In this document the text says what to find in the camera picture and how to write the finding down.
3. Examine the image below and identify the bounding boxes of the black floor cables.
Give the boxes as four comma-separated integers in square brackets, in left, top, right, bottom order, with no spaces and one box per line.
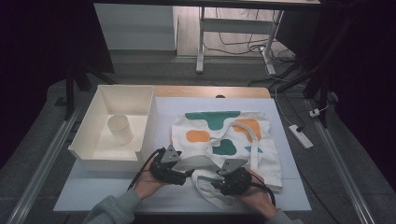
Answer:
[204,7,297,63]

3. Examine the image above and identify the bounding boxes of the white paper cup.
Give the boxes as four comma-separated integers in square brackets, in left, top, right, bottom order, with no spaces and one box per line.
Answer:
[106,114,134,146]

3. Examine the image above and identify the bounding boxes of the white plastic storage box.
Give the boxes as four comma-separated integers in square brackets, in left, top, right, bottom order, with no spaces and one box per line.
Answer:
[67,84,159,173]

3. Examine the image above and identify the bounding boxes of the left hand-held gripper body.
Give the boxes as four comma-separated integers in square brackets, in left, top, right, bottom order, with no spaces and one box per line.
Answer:
[148,144,183,187]

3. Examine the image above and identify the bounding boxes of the person's left hand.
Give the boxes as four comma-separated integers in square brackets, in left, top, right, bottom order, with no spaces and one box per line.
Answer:
[134,157,169,200]

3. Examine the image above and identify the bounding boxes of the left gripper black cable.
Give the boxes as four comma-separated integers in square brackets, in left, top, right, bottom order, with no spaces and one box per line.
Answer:
[126,147,166,191]

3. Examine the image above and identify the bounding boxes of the person's right hand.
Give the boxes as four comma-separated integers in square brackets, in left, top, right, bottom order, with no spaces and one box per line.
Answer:
[241,169,278,220]

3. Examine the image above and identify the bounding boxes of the white desk frame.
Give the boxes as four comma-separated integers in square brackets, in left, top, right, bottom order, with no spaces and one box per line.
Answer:
[92,0,321,76]

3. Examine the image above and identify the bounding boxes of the black stand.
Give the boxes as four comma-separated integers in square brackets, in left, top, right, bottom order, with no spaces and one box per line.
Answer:
[275,18,353,129]
[64,62,118,121]

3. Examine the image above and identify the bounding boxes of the white power strip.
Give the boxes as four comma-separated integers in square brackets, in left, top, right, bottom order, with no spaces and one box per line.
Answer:
[288,124,314,150]

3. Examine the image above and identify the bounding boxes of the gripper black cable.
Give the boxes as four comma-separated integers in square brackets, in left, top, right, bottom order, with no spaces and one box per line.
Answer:
[248,174,276,207]
[126,147,166,191]

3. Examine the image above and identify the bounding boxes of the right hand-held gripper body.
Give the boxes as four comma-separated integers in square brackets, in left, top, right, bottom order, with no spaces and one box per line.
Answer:
[218,158,253,197]

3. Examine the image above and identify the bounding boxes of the white cabinet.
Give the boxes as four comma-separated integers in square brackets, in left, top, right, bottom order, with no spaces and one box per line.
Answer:
[93,3,178,51]

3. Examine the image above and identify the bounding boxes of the aluminium rail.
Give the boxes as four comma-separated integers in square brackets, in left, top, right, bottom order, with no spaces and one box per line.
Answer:
[306,99,377,224]
[6,104,83,224]

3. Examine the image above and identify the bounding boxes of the white patterned tote bag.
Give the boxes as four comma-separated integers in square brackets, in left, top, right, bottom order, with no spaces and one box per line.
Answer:
[171,110,284,210]

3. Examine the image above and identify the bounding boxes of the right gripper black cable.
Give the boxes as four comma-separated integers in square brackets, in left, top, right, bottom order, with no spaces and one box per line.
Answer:
[248,174,276,207]

